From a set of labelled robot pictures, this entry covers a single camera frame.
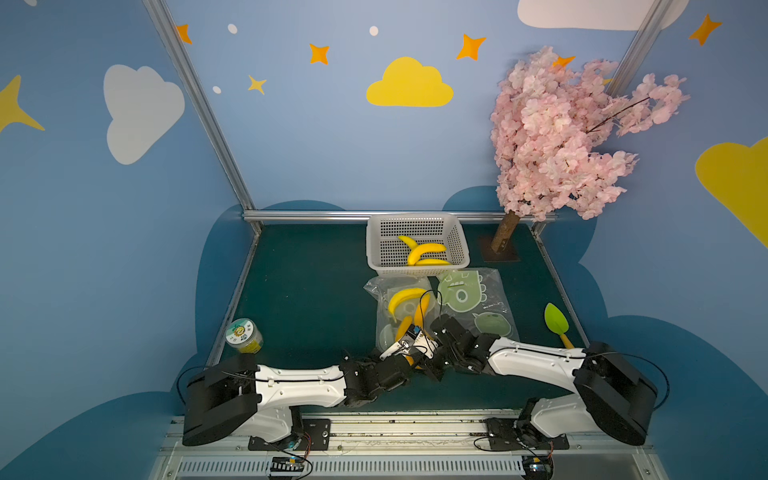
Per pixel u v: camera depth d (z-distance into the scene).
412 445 0.74
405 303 0.98
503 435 0.75
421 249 1.08
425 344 0.73
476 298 0.98
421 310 0.95
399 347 0.70
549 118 0.66
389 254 1.04
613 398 0.43
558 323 0.96
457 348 0.66
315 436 0.74
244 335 0.82
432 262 1.06
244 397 0.42
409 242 1.14
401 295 0.96
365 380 0.62
